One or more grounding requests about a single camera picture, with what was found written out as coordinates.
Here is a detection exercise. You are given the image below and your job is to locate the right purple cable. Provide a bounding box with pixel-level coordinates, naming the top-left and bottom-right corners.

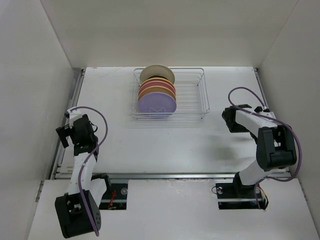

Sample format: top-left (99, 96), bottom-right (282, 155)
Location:
top-left (227, 86), bottom-right (303, 210)

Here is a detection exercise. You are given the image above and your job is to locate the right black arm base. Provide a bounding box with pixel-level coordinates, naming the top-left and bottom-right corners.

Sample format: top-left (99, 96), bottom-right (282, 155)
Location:
top-left (211, 182), bottom-right (269, 210)

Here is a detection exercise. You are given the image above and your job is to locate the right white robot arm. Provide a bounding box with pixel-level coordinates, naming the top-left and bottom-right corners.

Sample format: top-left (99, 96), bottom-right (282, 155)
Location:
top-left (221, 104), bottom-right (297, 198)

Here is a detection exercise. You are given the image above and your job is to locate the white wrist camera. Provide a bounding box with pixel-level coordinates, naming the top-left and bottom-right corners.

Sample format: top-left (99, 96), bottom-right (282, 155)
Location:
top-left (254, 106), bottom-right (275, 118)
top-left (66, 108), bottom-right (83, 129)

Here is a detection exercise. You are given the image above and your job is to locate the white wire dish rack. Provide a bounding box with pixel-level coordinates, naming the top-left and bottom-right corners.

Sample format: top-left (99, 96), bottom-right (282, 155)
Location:
top-left (131, 67), bottom-right (210, 121)

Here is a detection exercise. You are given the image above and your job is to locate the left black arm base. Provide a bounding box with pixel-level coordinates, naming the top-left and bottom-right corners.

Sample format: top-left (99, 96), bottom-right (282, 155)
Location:
top-left (99, 182), bottom-right (129, 211)

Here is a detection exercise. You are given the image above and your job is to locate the beige plastic plate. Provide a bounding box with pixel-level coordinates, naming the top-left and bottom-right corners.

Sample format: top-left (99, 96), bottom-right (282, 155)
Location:
top-left (139, 64), bottom-right (175, 84)

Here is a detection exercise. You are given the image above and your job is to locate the yellow plastic plate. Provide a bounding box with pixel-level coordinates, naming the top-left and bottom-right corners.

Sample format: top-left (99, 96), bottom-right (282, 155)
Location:
top-left (138, 85), bottom-right (176, 100)
top-left (140, 77), bottom-right (174, 87)

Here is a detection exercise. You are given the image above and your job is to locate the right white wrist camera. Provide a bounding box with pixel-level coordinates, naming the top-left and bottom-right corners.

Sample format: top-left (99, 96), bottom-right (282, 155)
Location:
top-left (254, 106), bottom-right (275, 118)

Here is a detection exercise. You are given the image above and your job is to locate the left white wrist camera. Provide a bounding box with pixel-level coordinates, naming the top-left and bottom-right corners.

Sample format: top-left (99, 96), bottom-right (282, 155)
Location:
top-left (66, 108), bottom-right (83, 129)

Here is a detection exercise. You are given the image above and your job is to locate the purple plastic plate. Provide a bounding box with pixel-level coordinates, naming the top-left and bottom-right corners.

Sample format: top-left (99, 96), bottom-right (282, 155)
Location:
top-left (138, 91), bottom-right (177, 119)

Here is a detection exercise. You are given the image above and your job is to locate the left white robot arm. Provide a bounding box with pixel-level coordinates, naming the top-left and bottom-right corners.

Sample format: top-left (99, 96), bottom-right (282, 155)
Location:
top-left (54, 110), bottom-right (112, 239)

